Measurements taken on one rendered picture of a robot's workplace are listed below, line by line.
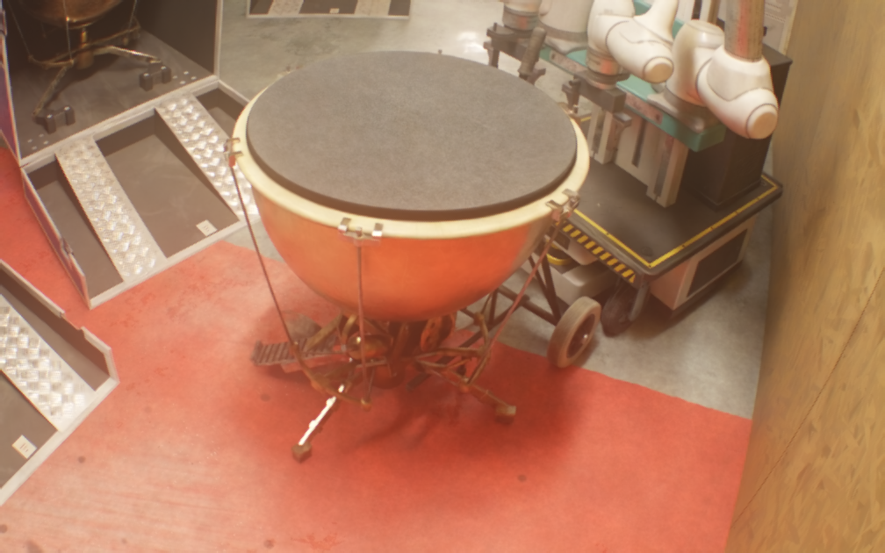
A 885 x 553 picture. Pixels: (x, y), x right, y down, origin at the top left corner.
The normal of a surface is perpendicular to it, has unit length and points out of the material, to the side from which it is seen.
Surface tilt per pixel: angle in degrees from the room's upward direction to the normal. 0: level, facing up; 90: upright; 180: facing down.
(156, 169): 2
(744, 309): 0
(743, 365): 0
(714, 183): 90
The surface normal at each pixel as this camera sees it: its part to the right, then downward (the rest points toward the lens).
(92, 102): 0.12, -0.78
